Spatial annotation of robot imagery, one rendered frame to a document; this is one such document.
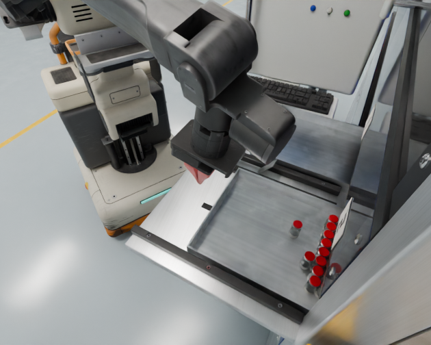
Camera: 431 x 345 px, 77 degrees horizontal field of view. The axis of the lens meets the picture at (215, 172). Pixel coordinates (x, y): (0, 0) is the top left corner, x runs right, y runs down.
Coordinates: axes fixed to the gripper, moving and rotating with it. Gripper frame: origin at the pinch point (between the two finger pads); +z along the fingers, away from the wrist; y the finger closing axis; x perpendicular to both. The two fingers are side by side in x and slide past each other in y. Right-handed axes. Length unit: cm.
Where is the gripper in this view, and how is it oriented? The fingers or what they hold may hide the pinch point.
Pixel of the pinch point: (201, 179)
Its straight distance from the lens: 48.3
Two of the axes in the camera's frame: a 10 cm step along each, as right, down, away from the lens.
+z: -1.7, 5.9, 7.9
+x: 4.7, -6.5, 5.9
